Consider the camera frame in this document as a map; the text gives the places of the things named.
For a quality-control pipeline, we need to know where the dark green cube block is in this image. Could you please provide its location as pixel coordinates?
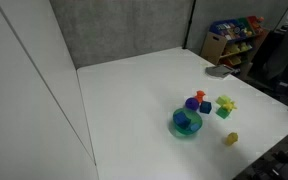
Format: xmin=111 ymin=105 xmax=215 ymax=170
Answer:
xmin=216 ymin=107 xmax=230 ymax=119

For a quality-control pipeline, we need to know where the black office chair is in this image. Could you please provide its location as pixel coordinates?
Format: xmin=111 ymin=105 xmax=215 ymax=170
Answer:
xmin=247 ymin=25 xmax=288 ymax=90

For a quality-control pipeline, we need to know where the wooden toy storage shelf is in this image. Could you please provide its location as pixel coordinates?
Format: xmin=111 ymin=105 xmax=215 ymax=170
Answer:
xmin=201 ymin=16 xmax=268 ymax=67

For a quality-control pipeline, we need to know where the light green cube block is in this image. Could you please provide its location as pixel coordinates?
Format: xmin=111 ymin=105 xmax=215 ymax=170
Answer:
xmin=216 ymin=95 xmax=231 ymax=106

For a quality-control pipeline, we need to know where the green translucent bowl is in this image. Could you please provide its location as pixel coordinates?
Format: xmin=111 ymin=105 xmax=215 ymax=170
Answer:
xmin=173 ymin=108 xmax=203 ymax=135

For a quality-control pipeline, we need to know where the grey folded cloth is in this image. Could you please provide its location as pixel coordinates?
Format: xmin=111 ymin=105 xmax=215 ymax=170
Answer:
xmin=205 ymin=65 xmax=234 ymax=79

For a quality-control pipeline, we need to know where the dark blue cube block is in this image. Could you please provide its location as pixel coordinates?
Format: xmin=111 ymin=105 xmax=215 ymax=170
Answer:
xmin=200 ymin=101 xmax=212 ymax=114

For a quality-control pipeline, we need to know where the square blue block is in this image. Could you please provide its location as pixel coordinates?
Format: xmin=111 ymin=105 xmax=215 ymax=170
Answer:
xmin=174 ymin=112 xmax=191 ymax=129

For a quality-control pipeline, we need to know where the purple round gear block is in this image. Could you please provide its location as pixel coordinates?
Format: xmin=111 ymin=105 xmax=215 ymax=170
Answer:
xmin=185 ymin=98 xmax=199 ymax=111

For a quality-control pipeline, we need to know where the yellow spiky toy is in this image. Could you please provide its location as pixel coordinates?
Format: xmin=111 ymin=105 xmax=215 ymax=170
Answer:
xmin=222 ymin=101 xmax=236 ymax=112

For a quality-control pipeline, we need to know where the light blue toy figure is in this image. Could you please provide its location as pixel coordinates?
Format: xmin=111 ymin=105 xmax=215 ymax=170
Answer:
xmin=189 ymin=123 xmax=201 ymax=132

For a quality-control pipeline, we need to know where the yellow toy figure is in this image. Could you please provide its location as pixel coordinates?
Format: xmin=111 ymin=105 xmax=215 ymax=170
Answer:
xmin=225 ymin=132 xmax=238 ymax=146

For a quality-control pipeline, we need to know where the orange toy block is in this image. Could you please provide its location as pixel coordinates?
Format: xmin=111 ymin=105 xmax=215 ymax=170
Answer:
xmin=195 ymin=90 xmax=205 ymax=103

